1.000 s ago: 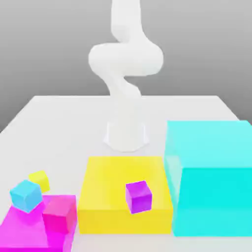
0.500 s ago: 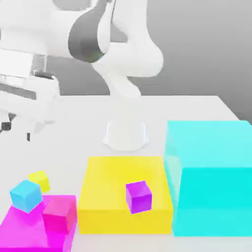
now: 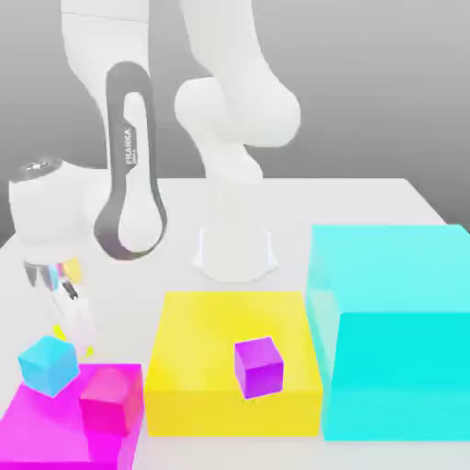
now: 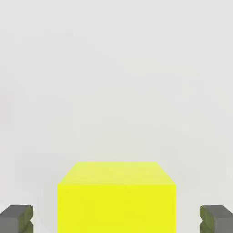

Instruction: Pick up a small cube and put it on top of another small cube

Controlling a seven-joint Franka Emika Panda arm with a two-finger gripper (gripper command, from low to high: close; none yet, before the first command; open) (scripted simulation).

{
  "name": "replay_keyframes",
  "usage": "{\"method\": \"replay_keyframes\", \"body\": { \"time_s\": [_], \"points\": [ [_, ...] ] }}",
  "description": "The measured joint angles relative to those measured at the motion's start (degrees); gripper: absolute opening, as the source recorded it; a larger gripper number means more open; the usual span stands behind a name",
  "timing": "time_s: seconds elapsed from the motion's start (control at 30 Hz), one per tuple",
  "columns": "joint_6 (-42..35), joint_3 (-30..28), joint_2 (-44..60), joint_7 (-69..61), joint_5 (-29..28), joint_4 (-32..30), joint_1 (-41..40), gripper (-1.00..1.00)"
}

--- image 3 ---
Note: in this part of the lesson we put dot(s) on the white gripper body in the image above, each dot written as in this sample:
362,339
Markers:
75,319

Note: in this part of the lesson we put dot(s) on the small yellow cube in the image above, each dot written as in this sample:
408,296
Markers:
58,332

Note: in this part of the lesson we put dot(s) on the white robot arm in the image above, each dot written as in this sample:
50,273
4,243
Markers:
235,205

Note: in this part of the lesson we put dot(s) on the small blue cube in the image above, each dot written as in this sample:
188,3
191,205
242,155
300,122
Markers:
47,367

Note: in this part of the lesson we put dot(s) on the small pink cube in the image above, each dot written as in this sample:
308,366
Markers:
106,407

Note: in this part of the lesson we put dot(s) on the small purple cube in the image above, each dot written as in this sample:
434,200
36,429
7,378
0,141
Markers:
260,371

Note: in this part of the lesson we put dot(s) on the large magenta box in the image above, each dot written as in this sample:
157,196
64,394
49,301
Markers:
40,433

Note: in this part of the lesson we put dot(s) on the large yellow box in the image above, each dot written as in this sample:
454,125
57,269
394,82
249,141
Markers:
198,367

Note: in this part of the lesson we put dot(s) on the large cyan box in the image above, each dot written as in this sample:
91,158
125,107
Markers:
396,349

